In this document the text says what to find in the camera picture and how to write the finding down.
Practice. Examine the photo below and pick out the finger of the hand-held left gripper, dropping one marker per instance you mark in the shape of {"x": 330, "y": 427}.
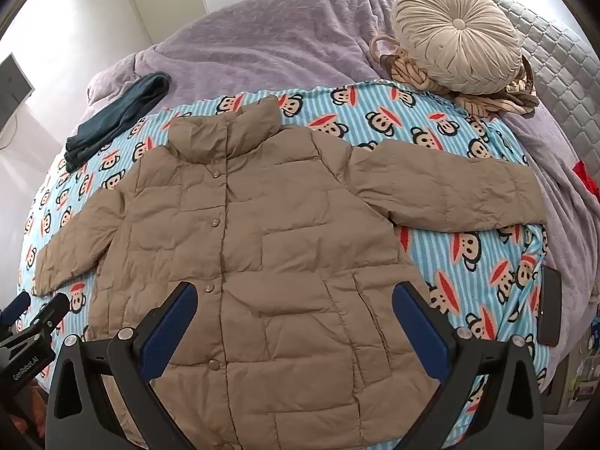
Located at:
{"x": 51, "y": 314}
{"x": 16, "y": 307}

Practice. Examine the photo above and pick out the dark blue jeans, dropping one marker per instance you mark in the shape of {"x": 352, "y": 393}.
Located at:
{"x": 117, "y": 117}

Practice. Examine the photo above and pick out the wall-mounted television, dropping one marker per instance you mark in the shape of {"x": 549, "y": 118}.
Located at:
{"x": 11, "y": 89}

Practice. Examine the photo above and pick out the blue striped monkey print blanket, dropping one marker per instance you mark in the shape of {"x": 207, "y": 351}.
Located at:
{"x": 398, "y": 117}

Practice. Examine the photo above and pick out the tan puffer jacket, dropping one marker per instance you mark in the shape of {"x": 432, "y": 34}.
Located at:
{"x": 281, "y": 243}

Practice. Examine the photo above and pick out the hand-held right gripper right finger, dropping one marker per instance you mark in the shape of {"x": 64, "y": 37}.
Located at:
{"x": 419, "y": 330}

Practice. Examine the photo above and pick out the dark smartphone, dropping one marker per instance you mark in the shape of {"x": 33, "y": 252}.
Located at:
{"x": 549, "y": 304}

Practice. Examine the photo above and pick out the red cloth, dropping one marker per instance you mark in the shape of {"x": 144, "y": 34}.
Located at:
{"x": 588, "y": 176}

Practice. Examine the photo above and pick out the purple fleece blanket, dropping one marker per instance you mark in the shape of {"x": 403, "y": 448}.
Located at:
{"x": 281, "y": 42}

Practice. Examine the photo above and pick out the grey quilted headboard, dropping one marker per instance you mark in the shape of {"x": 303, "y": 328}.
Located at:
{"x": 562, "y": 56}

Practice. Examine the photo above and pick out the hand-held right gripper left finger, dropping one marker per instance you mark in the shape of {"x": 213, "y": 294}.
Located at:
{"x": 174, "y": 326}

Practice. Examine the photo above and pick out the round beige pleated cushion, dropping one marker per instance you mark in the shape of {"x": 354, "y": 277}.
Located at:
{"x": 454, "y": 33}

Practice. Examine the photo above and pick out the brown woven basket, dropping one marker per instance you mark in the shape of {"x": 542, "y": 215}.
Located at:
{"x": 387, "y": 62}

